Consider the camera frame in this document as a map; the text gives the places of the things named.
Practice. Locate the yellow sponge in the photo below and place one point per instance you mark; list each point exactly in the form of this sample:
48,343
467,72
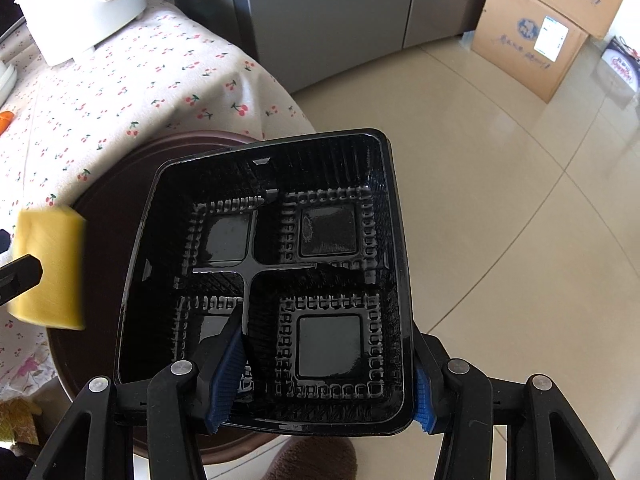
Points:
50,270

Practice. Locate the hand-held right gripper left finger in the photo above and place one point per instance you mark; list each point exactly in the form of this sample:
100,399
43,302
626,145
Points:
227,375

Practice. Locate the brown fuzzy slipper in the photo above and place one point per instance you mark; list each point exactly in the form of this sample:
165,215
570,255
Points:
310,460

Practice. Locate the round blue white container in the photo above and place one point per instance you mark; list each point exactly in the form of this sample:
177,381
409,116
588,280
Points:
622,72

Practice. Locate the large cardboard box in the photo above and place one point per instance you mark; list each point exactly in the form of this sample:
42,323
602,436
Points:
520,45

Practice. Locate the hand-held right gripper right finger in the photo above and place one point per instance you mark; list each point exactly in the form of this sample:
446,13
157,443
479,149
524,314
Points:
424,400

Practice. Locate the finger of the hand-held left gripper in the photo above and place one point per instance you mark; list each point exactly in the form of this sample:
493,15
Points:
20,277

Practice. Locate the black plastic compartment tray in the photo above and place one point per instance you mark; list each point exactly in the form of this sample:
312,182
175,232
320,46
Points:
325,230

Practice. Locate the cherry print tablecloth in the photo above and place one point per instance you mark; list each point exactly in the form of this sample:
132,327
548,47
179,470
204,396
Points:
125,85

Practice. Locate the orange packet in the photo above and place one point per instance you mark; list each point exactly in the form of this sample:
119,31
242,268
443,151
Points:
5,121

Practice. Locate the grey refrigerator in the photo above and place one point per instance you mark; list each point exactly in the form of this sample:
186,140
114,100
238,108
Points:
325,10

